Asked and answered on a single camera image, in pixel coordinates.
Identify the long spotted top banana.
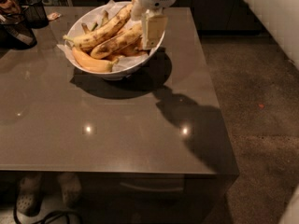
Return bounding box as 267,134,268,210
63,4,133,50

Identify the white bowl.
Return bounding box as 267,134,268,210
64,1,165,81

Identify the small banana at right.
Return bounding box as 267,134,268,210
120,38,147,57

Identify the dark mesh tray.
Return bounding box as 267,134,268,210
0,14,37,49

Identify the white paper liner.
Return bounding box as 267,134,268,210
56,0,157,73

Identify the green-stemmed back banana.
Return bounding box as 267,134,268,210
81,10,108,34

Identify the perforated clog shoe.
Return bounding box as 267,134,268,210
58,173,82,207
16,174,42,216

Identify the right perforated clog shoe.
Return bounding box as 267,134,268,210
58,173,82,207

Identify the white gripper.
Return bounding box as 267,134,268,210
131,0,176,50

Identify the black mesh pen cup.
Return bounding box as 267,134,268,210
20,0,49,29

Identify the small wrapper on table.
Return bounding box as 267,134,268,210
47,12,61,21

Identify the yellow front banana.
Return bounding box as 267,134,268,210
72,47,119,73

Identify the left perforated clog shoe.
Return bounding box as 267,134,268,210
16,174,42,216

